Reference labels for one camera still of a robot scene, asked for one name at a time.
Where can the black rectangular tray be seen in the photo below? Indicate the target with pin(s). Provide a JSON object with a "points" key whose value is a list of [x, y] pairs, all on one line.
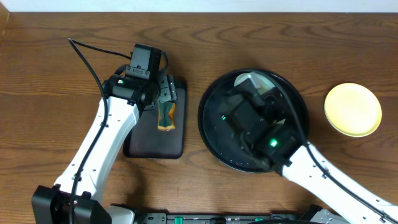
{"points": [[145, 140]]}

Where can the black round tray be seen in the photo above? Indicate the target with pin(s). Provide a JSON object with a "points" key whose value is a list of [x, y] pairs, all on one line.
{"points": [[208, 116]]}

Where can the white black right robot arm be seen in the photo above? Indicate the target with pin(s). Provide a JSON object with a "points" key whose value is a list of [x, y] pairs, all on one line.
{"points": [[301, 162]]}

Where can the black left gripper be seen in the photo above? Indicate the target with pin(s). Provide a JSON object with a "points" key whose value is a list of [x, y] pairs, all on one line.
{"points": [[168, 89]]}

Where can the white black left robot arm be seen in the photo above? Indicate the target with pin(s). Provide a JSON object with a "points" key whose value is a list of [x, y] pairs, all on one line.
{"points": [[77, 194]]}

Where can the yellow plate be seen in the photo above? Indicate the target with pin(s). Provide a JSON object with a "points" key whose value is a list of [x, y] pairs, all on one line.
{"points": [[353, 110]]}

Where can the light green plate bottom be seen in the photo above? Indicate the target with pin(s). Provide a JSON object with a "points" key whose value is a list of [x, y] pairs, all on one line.
{"points": [[260, 82]]}

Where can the orange green scrub sponge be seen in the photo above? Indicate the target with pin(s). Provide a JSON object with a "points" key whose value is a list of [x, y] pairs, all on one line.
{"points": [[166, 116]]}

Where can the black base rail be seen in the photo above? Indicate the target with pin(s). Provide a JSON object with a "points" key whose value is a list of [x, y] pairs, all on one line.
{"points": [[315, 214]]}

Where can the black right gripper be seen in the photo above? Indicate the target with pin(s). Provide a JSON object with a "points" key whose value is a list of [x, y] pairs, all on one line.
{"points": [[280, 116]]}

